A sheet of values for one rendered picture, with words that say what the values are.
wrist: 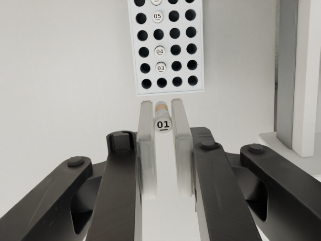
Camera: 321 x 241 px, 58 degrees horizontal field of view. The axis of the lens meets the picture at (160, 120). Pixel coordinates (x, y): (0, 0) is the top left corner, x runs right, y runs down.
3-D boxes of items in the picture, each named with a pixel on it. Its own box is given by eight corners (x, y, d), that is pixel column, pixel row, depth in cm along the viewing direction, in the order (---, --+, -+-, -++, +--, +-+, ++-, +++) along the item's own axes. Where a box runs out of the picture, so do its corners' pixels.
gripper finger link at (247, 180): (196, 170, 11) (276, 166, 11) (186, 126, 16) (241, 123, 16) (197, 205, 11) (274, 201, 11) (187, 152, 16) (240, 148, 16)
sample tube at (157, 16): (162, 23, 36) (163, 22, 32) (153, 23, 36) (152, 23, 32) (162, 12, 36) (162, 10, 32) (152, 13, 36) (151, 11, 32)
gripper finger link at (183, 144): (175, 137, 12) (192, 136, 12) (170, 98, 19) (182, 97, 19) (178, 199, 13) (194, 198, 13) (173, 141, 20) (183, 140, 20)
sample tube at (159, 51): (164, 53, 38) (165, 57, 33) (155, 54, 38) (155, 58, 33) (164, 44, 37) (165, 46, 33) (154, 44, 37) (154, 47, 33)
